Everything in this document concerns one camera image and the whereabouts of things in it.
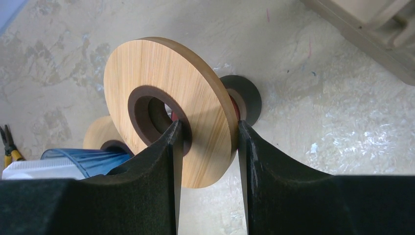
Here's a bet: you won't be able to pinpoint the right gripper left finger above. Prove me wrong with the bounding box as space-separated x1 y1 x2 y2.
0 120 184 235

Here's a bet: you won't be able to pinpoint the red black coffee carafe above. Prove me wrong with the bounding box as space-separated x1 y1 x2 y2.
220 75 262 126

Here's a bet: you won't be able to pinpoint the blue glass dripper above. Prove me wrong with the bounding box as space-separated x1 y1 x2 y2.
41 148 131 178

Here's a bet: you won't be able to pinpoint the yellow handled pliers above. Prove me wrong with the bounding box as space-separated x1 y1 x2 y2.
0 125 26 168

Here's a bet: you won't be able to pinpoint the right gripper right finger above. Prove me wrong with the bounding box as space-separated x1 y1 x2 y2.
238 120 415 235

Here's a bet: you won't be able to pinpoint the wooden dripper ring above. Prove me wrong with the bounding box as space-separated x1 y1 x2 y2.
82 116 135 156
103 36 240 189

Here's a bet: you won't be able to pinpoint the white paper coffee filter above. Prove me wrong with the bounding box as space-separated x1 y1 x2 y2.
2 158 85 180

